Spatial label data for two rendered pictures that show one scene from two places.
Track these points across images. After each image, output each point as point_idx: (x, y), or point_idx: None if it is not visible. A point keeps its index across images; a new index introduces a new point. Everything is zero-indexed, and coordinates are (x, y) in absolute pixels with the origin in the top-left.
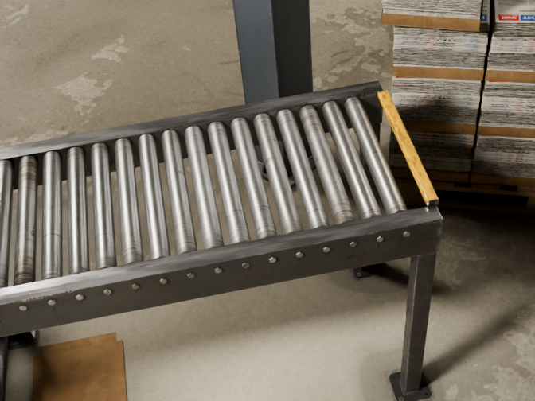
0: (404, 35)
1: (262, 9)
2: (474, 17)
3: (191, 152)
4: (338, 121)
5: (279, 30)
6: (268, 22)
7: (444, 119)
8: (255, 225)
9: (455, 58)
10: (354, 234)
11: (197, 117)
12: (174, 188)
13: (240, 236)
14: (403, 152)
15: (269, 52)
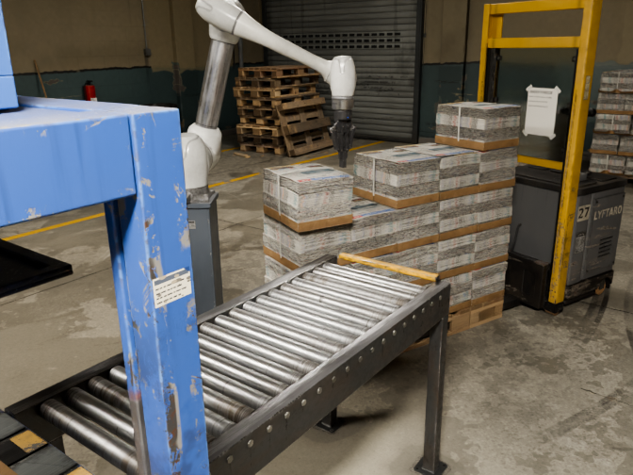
0: (305, 241)
1: (202, 253)
2: (348, 214)
3: (266, 311)
4: (334, 271)
5: (214, 268)
6: (208, 261)
7: None
8: (361, 323)
9: (334, 251)
10: (422, 303)
11: (243, 297)
12: (284, 326)
13: (365, 327)
14: (390, 269)
15: (208, 288)
